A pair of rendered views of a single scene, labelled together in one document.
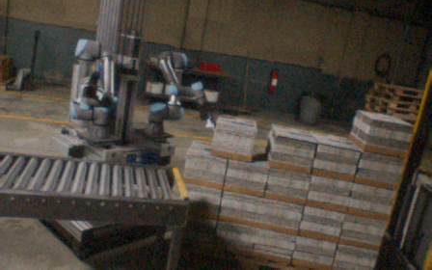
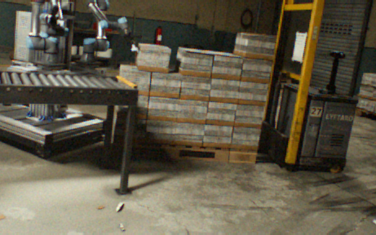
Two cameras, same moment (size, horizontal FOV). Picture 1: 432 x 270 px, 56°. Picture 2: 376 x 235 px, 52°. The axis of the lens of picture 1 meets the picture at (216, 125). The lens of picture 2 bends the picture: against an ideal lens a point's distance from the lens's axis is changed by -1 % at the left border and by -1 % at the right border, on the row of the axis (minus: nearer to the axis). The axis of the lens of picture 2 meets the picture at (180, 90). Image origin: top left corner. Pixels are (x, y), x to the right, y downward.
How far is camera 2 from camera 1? 1.00 m
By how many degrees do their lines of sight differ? 12
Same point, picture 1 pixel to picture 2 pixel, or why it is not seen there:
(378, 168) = (255, 68)
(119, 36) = not seen: outside the picture
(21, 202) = (25, 92)
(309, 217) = (212, 109)
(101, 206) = (80, 93)
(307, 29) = not seen: outside the picture
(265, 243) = (183, 133)
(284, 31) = not seen: outside the picture
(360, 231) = (247, 116)
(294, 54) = (174, 12)
